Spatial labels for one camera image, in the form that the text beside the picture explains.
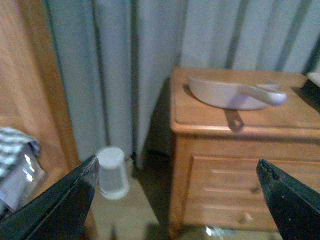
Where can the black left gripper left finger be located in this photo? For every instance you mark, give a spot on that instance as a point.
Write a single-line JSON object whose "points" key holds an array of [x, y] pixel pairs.
{"points": [[60, 212]]}

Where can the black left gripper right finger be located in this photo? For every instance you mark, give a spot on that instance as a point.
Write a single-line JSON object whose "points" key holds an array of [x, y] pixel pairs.
{"points": [[294, 207]]}

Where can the pink plastic dustpan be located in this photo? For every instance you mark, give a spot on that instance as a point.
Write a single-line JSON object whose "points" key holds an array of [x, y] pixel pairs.
{"points": [[236, 96]]}

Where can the black white checkered bedsheet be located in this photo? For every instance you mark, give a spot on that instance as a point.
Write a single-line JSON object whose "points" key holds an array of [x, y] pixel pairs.
{"points": [[20, 171]]}

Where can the white paper cup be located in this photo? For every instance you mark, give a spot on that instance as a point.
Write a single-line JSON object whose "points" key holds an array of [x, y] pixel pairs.
{"points": [[112, 177]]}

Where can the wooden nightstand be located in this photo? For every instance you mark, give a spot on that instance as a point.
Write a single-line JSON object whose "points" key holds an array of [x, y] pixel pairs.
{"points": [[216, 151]]}

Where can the wooden bed headboard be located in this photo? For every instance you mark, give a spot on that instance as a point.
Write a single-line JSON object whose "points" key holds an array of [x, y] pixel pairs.
{"points": [[32, 98]]}

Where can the grey curtain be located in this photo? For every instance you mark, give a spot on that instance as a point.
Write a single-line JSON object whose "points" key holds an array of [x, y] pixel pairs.
{"points": [[115, 58]]}

